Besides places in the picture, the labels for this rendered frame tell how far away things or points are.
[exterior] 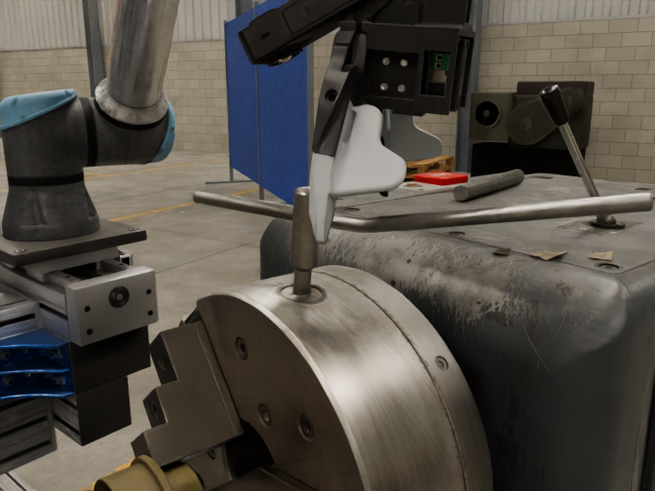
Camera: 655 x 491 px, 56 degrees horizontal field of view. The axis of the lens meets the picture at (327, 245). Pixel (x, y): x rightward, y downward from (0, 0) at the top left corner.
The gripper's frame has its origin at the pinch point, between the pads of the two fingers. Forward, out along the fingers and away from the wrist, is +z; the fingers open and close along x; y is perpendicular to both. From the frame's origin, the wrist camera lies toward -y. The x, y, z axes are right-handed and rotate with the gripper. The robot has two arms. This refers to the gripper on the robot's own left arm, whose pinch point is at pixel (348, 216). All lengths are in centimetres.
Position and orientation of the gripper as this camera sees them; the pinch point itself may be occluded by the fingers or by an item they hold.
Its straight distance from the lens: 46.4
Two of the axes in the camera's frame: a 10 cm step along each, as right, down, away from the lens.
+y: 9.3, 1.7, -3.2
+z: -0.6, 9.5, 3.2
